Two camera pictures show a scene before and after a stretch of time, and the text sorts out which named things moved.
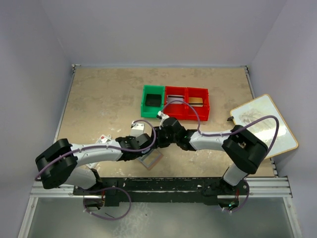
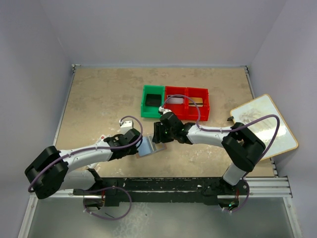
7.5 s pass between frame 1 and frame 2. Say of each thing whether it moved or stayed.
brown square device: moved
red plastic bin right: stayed
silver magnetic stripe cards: stayed
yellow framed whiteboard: stayed
